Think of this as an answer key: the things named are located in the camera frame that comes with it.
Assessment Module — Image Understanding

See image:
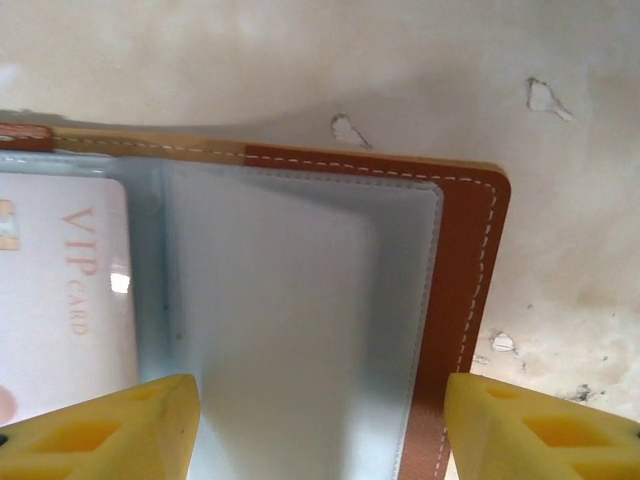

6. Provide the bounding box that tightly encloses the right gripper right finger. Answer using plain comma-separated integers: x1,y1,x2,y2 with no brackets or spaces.
444,372,640,480

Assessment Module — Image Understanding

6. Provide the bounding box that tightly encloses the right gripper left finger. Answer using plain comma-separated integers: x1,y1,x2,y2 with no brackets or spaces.
0,373,202,480

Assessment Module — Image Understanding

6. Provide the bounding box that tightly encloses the white VIP card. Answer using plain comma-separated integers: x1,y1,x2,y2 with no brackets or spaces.
0,174,140,426

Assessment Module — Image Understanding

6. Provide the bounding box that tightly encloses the brown leather card holder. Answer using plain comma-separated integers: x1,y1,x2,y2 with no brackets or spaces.
0,122,512,480

